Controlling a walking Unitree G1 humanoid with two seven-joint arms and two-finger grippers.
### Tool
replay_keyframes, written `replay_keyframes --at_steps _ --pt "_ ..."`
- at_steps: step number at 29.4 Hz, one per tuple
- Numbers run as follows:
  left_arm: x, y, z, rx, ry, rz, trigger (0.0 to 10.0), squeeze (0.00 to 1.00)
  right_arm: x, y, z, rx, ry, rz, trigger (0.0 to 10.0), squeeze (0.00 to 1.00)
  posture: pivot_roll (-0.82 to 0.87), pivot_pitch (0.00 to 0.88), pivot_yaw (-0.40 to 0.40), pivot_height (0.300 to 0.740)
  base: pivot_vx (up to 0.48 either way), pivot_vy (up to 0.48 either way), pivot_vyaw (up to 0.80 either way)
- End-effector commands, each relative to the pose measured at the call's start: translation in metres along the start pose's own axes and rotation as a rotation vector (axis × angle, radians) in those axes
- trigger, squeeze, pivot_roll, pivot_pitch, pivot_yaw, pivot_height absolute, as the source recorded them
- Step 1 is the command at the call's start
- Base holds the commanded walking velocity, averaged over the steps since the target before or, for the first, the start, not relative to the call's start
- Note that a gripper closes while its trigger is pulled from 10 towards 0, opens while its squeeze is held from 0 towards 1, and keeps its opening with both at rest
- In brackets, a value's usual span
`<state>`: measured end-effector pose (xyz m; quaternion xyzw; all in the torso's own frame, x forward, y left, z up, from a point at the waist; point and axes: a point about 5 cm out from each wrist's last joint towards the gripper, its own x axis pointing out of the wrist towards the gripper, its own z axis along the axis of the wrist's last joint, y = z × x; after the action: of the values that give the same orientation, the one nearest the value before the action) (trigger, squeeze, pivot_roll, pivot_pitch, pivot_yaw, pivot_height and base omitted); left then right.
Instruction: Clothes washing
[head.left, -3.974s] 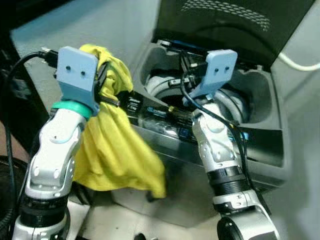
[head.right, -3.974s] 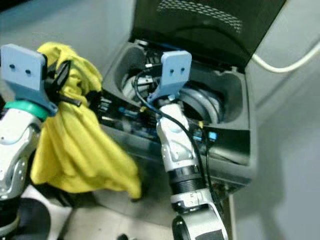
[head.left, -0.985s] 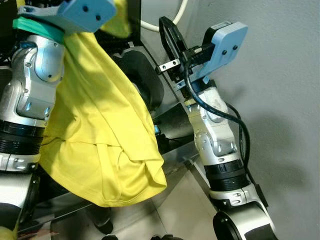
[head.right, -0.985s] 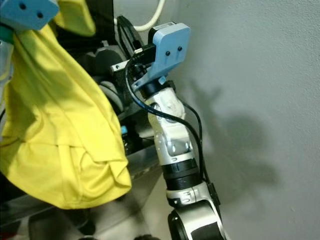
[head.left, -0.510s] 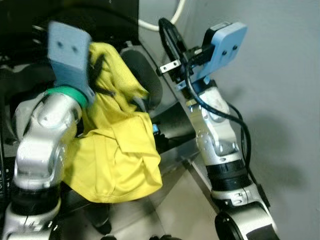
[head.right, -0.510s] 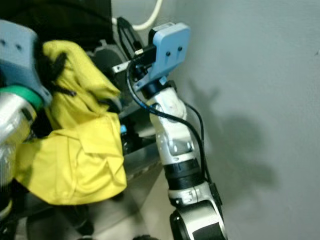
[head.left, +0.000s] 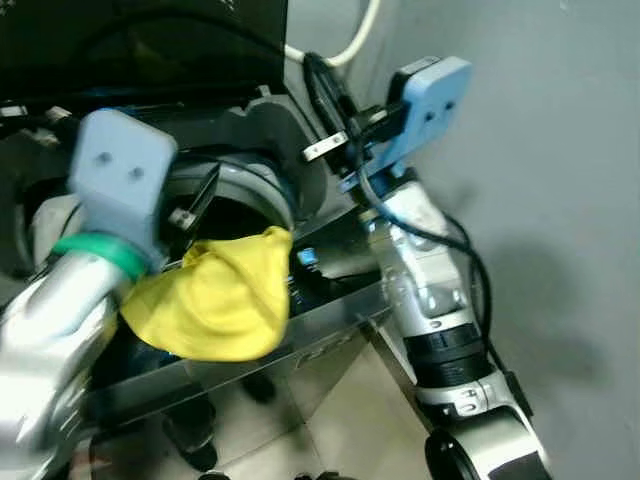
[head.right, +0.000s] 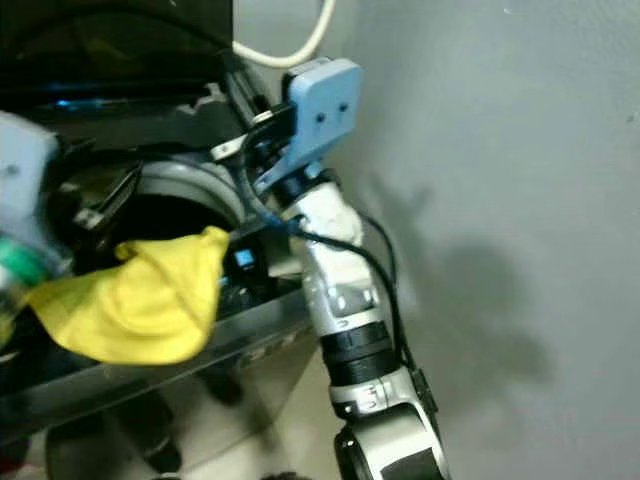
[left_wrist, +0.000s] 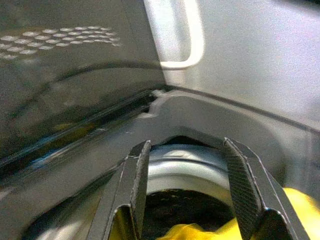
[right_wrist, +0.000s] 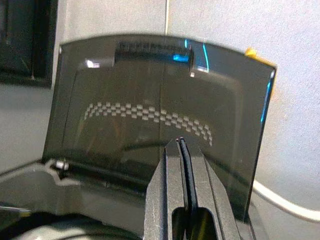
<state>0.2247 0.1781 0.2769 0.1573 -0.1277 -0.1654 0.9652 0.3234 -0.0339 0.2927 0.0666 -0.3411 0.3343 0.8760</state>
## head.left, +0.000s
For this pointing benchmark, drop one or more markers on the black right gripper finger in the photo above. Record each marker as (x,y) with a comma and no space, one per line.
(325,90)
(325,148)

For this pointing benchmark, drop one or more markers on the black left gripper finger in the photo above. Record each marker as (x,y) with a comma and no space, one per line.
(205,195)

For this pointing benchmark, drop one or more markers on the yellow cloth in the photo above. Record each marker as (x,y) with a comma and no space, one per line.
(220,300)

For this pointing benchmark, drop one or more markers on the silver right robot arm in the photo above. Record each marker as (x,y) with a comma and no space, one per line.
(445,320)

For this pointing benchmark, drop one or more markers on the grey top-load washing machine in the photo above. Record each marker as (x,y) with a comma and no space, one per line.
(330,310)

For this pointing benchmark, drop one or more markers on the black washer control panel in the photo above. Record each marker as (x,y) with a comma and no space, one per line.
(315,270)

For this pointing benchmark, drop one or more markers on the dark transparent washer lid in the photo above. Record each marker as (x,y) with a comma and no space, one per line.
(140,40)

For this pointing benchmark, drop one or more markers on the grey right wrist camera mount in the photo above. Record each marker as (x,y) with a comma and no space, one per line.
(430,105)

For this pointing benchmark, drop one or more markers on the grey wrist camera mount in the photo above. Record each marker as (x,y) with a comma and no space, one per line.
(430,105)
(120,170)

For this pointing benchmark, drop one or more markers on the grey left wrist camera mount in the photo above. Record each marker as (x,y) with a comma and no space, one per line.
(120,170)

